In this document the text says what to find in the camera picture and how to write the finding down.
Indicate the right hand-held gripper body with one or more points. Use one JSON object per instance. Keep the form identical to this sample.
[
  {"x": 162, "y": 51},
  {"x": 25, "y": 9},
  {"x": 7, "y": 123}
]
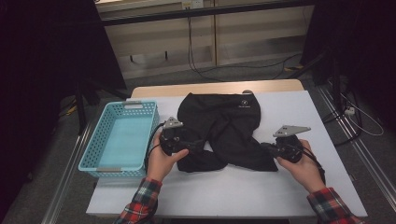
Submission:
[{"x": 288, "y": 149}]

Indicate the tall black stand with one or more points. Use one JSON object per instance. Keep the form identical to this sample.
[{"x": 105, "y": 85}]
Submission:
[{"x": 335, "y": 87}]

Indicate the round dark table grommet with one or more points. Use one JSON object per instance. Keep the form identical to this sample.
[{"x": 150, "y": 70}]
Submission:
[{"x": 247, "y": 91}]

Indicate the aluminium floor rail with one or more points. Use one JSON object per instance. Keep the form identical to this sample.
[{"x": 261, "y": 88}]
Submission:
[
  {"x": 67, "y": 174},
  {"x": 358, "y": 146}
]

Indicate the black pants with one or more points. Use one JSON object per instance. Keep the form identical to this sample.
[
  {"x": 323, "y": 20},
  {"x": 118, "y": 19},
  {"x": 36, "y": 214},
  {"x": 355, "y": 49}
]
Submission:
[{"x": 227, "y": 124}]

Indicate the beige wooden cabinet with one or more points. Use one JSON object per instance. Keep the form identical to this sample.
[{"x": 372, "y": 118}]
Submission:
[{"x": 249, "y": 31}]

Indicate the white wall socket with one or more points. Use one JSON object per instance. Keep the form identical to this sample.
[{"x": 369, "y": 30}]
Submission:
[{"x": 192, "y": 4}]

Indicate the wide black curtain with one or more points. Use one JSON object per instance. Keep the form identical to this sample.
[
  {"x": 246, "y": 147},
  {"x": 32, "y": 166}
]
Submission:
[{"x": 37, "y": 62}]

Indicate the narrow black curtain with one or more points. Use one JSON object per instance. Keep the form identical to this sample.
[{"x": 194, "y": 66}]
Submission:
[{"x": 367, "y": 37}]

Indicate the person's left hand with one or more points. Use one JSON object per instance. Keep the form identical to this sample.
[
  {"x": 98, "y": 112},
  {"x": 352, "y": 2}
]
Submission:
[{"x": 158, "y": 165}]

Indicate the light blue plastic basket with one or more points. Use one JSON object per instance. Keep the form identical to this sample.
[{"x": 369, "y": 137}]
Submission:
[{"x": 124, "y": 140}]

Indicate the black metal crossbar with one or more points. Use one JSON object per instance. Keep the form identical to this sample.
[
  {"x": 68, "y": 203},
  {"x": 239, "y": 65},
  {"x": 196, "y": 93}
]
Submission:
[{"x": 199, "y": 12}]

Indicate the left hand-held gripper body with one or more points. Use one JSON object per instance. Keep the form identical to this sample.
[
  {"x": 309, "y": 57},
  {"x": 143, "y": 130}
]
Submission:
[{"x": 169, "y": 141}]

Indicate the white power plug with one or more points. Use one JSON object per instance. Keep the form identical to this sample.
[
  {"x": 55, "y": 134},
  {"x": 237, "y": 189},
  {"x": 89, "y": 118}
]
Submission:
[{"x": 349, "y": 111}]

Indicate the person's right hand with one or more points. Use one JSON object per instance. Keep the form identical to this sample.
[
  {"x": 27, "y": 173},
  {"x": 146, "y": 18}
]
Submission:
[{"x": 306, "y": 172}]

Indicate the short black stand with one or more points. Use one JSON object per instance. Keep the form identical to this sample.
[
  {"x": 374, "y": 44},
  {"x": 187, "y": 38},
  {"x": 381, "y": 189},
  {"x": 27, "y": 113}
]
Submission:
[{"x": 81, "y": 105}]

